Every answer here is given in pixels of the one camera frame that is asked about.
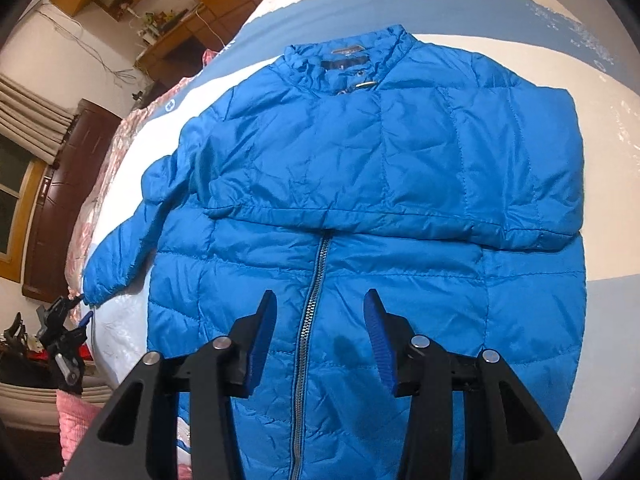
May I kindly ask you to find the pink quilted blanket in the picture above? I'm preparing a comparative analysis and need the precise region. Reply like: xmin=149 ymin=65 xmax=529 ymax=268
xmin=56 ymin=76 xmax=193 ymax=467

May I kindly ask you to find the white pleated curtain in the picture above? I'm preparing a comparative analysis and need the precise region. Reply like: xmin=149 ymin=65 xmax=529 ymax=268
xmin=0 ymin=75 xmax=74 ymax=165

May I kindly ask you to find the blue white patterned bedsheet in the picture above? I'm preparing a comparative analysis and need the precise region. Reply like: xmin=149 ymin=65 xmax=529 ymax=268
xmin=67 ymin=0 xmax=639 ymax=479

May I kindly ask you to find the blue puffer jacket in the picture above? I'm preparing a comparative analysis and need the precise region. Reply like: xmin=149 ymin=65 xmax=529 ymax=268
xmin=84 ymin=25 xmax=587 ymax=479

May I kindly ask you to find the dark brown wooden door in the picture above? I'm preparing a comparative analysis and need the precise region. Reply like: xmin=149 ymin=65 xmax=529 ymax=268
xmin=22 ymin=99 xmax=120 ymax=304

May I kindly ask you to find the window with wooden frame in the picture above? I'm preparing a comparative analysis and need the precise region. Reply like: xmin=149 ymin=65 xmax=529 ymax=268
xmin=0 ymin=136 xmax=47 ymax=283

